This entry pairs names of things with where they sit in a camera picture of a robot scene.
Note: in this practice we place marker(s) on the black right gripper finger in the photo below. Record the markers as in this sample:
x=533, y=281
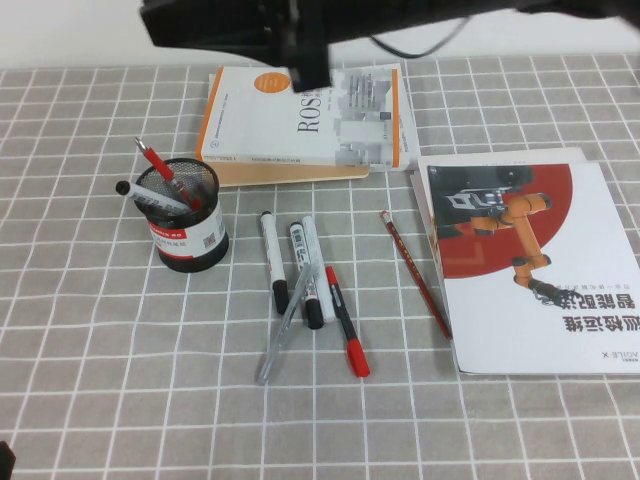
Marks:
x=289, y=50
x=315, y=65

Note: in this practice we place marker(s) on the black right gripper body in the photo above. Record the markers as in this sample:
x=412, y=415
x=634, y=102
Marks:
x=300, y=15

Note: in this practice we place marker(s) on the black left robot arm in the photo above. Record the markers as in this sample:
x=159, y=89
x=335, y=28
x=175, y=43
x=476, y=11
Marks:
x=6, y=462

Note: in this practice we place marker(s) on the dark grey right Piper arm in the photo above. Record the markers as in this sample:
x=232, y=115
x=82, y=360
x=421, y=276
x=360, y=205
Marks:
x=475, y=15

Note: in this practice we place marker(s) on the black mesh pen holder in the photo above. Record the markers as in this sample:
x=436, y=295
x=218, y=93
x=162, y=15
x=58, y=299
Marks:
x=190, y=250

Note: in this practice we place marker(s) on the black pen red cap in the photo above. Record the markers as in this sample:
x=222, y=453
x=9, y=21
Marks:
x=345, y=320

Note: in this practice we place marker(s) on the clear silver pen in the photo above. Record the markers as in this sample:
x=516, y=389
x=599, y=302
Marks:
x=282, y=335

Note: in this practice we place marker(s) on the white ROS book orange edge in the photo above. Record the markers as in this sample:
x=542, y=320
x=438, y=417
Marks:
x=250, y=125

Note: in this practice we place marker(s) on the beige notebook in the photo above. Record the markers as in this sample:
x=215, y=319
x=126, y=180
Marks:
x=280, y=175

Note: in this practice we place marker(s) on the white marker black cap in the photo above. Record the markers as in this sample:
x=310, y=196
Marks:
x=150, y=199
x=274, y=260
x=302, y=260
x=320, y=260

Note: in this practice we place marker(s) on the red pencil with eraser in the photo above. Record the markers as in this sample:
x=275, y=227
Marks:
x=415, y=272

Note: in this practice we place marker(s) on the AgileX brochure with orange robot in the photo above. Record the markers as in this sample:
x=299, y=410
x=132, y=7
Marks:
x=525, y=325

